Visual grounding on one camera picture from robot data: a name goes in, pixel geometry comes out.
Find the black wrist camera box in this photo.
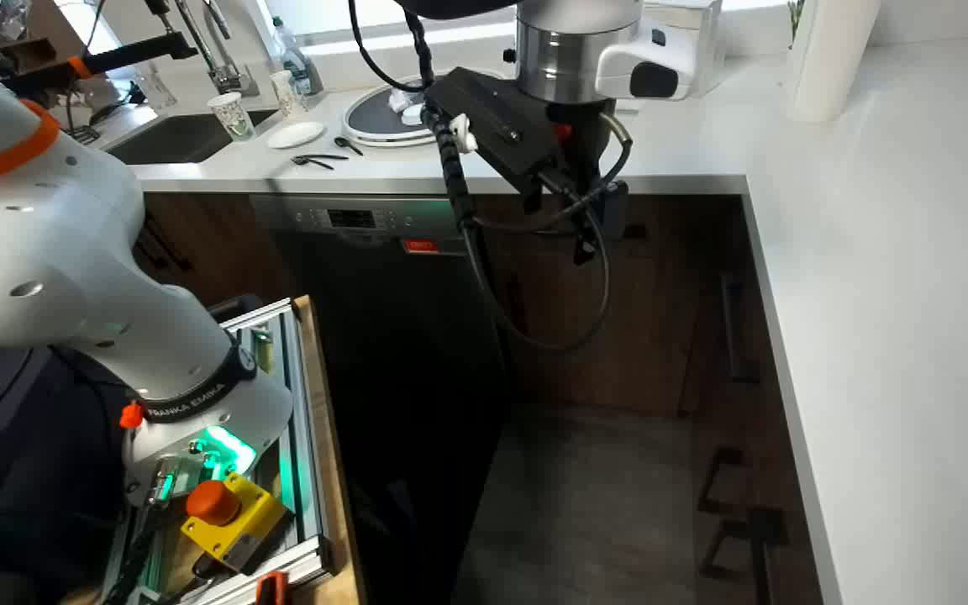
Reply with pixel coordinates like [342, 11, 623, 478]
[424, 63, 580, 214]

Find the white napkin dispenser box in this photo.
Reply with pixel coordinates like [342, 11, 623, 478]
[638, 0, 729, 101]

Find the dark blue fabric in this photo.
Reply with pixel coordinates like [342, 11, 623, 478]
[0, 332, 142, 605]

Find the dark kitchen sink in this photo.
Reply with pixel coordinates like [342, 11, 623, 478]
[106, 103, 282, 168]

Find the wood cabinet with bar handle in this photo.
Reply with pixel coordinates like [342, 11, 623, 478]
[679, 197, 794, 446]

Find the small white plate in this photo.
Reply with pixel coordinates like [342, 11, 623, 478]
[263, 119, 332, 156]

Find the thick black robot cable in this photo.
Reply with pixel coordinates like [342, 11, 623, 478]
[397, 0, 623, 357]

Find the round black tray white rim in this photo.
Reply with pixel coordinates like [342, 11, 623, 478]
[342, 83, 444, 153]

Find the white paper cup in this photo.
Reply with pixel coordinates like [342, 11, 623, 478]
[207, 92, 259, 144]

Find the yellow emergency stop red button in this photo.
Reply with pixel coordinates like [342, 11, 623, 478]
[179, 473, 294, 576]

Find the white paper towel roll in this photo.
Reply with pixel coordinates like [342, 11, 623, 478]
[783, 0, 883, 128]

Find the metal sink faucet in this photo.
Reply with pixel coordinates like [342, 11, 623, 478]
[171, 0, 264, 101]

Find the black utensil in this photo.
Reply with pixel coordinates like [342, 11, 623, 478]
[288, 147, 354, 174]

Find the thin black cable loop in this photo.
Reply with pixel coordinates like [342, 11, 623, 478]
[342, 0, 430, 98]

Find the red clamp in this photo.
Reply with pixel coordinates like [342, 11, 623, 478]
[251, 569, 294, 605]

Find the clear soap bottle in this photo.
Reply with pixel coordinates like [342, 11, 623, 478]
[270, 13, 329, 103]

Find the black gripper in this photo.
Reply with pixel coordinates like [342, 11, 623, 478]
[549, 98, 634, 268]

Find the wooden cart top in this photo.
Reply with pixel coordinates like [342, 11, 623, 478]
[285, 294, 371, 605]

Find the brown countertop machine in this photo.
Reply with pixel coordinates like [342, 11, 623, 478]
[0, 0, 201, 113]

